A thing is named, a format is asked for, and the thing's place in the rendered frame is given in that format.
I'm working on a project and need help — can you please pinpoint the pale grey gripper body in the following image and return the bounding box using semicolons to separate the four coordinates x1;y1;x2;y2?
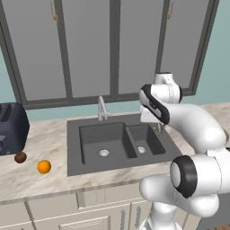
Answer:
139;105;164;126

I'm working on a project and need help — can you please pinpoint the dark grey double sink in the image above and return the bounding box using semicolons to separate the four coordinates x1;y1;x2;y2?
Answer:
66;113;184;177

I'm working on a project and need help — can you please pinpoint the silver tap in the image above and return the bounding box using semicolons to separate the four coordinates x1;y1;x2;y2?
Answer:
96;95;111;122

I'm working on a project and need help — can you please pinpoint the cream false drawer front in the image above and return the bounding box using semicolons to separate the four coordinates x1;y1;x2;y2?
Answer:
75;182;146;209

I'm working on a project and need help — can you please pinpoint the grey framed window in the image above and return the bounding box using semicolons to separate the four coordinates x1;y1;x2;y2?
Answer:
0;0;221;111

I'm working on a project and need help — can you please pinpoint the cream cupboard door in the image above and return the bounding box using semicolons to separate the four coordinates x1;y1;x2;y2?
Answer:
32;203;133;230
128;199;155;230

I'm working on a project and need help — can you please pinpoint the orange fruit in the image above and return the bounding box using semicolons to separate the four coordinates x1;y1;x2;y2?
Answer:
37;159;52;175

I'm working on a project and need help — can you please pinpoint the brown round fruit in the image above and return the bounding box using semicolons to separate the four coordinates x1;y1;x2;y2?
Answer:
13;151;28;164

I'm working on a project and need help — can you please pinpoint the dark blue toaster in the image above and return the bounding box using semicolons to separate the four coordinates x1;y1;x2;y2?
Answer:
0;102;31;156

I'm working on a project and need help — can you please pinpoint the silver cupboard handle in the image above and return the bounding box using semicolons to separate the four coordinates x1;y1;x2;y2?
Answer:
135;206;142;229
119;209;127;230

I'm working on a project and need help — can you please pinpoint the brass window handle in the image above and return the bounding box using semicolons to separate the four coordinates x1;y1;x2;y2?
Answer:
165;1;175;22
49;1;59;22

